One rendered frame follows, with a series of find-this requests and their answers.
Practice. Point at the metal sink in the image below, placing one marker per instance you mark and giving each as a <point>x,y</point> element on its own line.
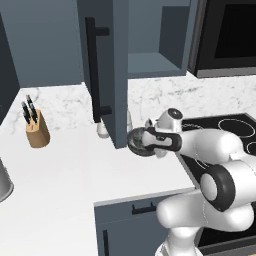
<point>4,185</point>

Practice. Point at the wooden knife block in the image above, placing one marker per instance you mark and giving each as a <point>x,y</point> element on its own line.
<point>38,133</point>

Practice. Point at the dark tall cabinet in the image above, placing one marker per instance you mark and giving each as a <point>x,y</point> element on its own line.
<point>7,76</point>

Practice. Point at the blue-grey open cabinet door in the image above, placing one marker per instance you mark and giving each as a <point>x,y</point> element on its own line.
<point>116,66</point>

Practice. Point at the dark grey bowl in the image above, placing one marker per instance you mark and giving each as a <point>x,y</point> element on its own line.
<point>137,143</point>

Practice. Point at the blue-grey open cabinet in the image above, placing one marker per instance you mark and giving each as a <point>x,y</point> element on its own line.
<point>153,63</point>

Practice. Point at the white shaker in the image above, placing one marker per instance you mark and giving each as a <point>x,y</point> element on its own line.
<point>102,130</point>

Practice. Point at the blue-grey drawer front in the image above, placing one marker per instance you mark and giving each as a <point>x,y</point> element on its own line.
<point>116,210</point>

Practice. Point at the blue-grey closed wall cabinet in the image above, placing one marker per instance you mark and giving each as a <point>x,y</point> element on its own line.
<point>46,43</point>

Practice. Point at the black hob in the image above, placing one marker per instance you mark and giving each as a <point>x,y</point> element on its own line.
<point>233,128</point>

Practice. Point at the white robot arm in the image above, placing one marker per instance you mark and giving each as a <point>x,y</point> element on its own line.
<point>216,143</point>

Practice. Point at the blue-grey base cupboard door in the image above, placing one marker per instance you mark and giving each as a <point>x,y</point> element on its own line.
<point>133,238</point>

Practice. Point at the black microwave oven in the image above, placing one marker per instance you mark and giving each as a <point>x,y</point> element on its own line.
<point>230,36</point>

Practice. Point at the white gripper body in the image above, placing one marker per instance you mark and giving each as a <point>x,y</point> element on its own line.
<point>160,153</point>

